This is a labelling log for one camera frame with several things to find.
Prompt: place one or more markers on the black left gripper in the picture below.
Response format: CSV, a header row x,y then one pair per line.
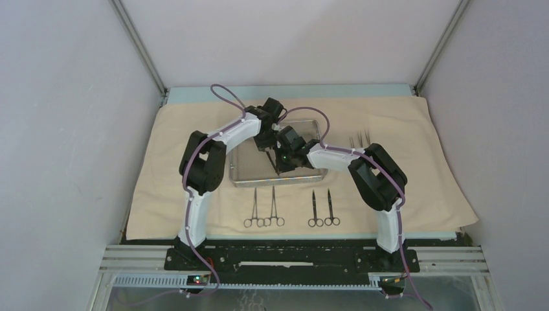
x,y
263,145

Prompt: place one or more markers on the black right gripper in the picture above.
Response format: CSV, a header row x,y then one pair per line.
x,y
280,167

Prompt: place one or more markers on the metal surgical instrument tray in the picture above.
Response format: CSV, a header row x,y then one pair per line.
x,y
251,168

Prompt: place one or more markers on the thin metal needle tweezers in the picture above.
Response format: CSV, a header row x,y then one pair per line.
x,y
360,140

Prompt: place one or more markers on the metal hemostat clamp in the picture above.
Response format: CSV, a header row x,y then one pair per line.
x,y
254,218
273,218

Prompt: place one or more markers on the metal surgical scissors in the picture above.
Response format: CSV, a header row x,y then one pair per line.
x,y
331,220

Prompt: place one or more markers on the beige cloth wrap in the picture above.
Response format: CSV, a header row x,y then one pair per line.
x,y
401,125

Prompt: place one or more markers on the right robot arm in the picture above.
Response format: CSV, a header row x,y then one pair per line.
x,y
378,179

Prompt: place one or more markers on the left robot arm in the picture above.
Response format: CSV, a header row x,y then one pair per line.
x,y
203,164

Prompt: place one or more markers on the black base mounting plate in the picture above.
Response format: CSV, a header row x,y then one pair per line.
x,y
362,255

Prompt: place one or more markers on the aluminium frame rail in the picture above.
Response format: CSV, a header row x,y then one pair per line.
x,y
143,266

